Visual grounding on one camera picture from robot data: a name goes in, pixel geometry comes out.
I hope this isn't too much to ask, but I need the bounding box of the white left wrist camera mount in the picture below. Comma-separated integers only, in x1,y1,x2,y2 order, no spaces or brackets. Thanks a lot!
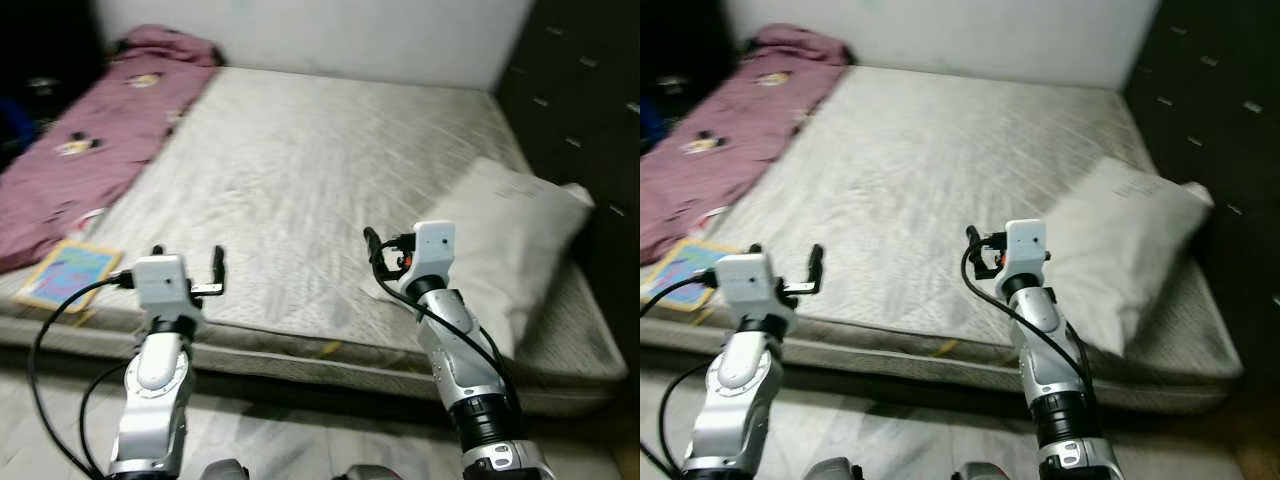
715,253,779,316
132,255,191,319

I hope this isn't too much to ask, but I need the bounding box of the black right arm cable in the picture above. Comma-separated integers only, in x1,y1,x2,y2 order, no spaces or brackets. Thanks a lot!
960,245,1096,391
372,250,521,401

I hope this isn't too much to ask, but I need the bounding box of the white pillow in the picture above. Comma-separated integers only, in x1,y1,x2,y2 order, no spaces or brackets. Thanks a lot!
365,157,596,361
1045,155,1216,356

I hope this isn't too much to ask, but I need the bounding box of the short black left arm cable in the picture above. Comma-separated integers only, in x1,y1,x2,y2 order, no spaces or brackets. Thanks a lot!
658,360,713,479
78,358,136,471

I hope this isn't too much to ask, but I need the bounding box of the black tufted headboard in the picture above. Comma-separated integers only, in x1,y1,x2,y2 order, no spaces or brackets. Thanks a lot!
495,0,640,301
1122,0,1280,331

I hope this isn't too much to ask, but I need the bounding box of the quilted grey-white mattress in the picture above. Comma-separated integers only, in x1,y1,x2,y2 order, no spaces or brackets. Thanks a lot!
640,65,1243,413
0,65,629,416

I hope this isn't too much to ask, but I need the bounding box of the pink cartoon print blanket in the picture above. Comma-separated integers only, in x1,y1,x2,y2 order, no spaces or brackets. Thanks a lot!
640,24,851,266
0,25,223,276

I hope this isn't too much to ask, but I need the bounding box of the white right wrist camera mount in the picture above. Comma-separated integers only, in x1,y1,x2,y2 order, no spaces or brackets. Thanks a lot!
1005,218,1048,276
412,220,457,281

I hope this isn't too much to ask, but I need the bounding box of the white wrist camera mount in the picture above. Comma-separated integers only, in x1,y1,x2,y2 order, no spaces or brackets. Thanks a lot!
1005,218,1048,276
132,255,191,319
412,220,457,281
715,253,779,316

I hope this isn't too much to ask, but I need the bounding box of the long black left arm cable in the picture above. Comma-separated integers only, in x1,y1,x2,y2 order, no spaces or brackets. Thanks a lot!
640,268,721,321
28,270,136,480

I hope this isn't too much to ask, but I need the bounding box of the blue yellow children's book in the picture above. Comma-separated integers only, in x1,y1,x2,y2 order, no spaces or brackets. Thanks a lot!
15,238,124,313
640,238,741,313

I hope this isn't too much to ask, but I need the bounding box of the brown floor mat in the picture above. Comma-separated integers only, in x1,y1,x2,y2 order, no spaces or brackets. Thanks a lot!
1238,440,1280,480

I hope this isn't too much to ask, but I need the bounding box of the blue fabric item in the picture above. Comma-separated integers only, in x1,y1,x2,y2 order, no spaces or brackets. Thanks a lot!
0,98,31,151
640,95,669,151

